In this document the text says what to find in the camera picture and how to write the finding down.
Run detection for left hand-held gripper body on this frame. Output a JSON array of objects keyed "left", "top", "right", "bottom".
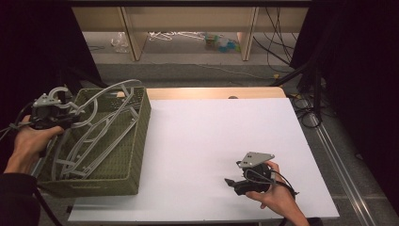
[{"left": 29, "top": 96, "right": 68, "bottom": 130}]

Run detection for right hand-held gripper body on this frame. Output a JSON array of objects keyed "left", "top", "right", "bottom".
[{"left": 233, "top": 152, "right": 276, "bottom": 196}]

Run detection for grey plastic clothes hanger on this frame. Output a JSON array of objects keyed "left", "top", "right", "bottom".
[
  {"left": 59, "top": 88, "right": 140, "bottom": 177},
  {"left": 51, "top": 106, "right": 140, "bottom": 182},
  {"left": 46, "top": 78, "right": 144, "bottom": 133}
]

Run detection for green woven basket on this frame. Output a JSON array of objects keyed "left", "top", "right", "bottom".
[{"left": 37, "top": 87, "right": 152, "bottom": 198}]

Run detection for person's right hand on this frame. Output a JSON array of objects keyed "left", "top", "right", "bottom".
[{"left": 245, "top": 161, "right": 297, "bottom": 218}]

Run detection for person's left hand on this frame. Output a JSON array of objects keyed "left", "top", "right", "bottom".
[{"left": 4, "top": 114, "right": 65, "bottom": 174}]

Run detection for black metal stand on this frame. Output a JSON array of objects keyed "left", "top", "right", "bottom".
[
  {"left": 268, "top": 57, "right": 325, "bottom": 126},
  {"left": 56, "top": 66, "right": 109, "bottom": 105}
]

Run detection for white board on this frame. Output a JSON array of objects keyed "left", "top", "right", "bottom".
[{"left": 68, "top": 97, "right": 341, "bottom": 223}]

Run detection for clear plastic bag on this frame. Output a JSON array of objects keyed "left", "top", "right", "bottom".
[{"left": 110, "top": 31, "right": 130, "bottom": 54}]

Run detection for wooden table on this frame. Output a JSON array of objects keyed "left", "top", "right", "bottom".
[{"left": 145, "top": 87, "right": 287, "bottom": 101}]

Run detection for colourful plastic toys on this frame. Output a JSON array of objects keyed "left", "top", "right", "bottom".
[{"left": 204, "top": 32, "right": 242, "bottom": 54}]

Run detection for light wooden shelf unit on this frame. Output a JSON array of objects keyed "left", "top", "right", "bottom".
[{"left": 72, "top": 7, "right": 310, "bottom": 62}]

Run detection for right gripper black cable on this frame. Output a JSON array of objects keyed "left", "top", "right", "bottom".
[{"left": 244, "top": 169, "right": 299, "bottom": 198}]

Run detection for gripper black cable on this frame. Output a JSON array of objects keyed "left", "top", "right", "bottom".
[
  {"left": 244, "top": 169, "right": 299, "bottom": 198},
  {"left": 0, "top": 101, "right": 36, "bottom": 142}
]

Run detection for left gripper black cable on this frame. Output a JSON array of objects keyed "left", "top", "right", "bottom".
[{"left": 0, "top": 101, "right": 36, "bottom": 142}]

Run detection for coiled black floor cables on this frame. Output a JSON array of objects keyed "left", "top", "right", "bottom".
[{"left": 291, "top": 93, "right": 325, "bottom": 129}]

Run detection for metal floor rail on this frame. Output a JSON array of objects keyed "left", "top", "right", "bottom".
[{"left": 309, "top": 113, "right": 378, "bottom": 226}]

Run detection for thin floor cable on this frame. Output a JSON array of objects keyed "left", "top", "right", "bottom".
[{"left": 197, "top": 63, "right": 272, "bottom": 80}]

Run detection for white wire hangers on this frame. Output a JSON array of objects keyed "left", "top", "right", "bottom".
[{"left": 148, "top": 31, "right": 206, "bottom": 42}]

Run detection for hanging black cables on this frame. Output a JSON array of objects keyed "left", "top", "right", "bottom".
[{"left": 252, "top": 8, "right": 299, "bottom": 66}]

